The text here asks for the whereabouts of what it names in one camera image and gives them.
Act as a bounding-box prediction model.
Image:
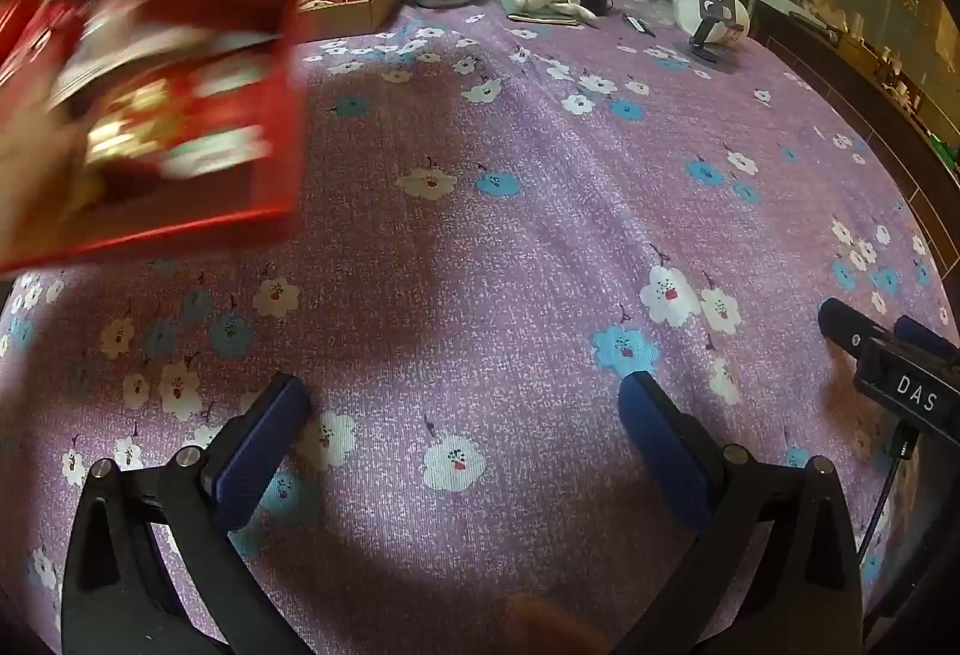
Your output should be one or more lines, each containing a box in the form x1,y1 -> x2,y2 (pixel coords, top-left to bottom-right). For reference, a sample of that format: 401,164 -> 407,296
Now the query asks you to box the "white bowl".
673,0 -> 751,47

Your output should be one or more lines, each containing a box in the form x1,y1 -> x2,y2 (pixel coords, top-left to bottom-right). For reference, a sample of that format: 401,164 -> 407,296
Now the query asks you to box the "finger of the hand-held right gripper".
894,315 -> 958,363
817,299 -> 890,356

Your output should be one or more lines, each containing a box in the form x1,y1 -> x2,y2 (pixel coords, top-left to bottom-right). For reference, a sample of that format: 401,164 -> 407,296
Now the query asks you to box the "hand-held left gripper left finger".
60,371 -> 316,655

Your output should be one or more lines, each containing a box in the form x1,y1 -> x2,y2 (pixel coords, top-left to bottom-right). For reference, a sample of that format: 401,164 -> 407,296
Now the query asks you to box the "cardboard box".
296,0 -> 412,37

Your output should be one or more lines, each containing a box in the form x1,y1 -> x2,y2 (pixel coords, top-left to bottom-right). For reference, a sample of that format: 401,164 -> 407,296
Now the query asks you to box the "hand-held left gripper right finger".
611,370 -> 863,655

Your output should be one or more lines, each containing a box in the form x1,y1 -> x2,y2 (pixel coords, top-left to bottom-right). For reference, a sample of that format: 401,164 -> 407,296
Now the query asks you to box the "red gift box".
0,0 -> 357,274

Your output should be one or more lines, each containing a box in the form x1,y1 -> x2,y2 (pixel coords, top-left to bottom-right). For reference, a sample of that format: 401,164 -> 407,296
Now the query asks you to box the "floral purple tablecloth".
0,0 -> 960,655

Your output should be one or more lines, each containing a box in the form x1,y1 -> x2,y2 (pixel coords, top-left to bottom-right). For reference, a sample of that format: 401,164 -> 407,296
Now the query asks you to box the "black cable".
859,422 -> 916,562

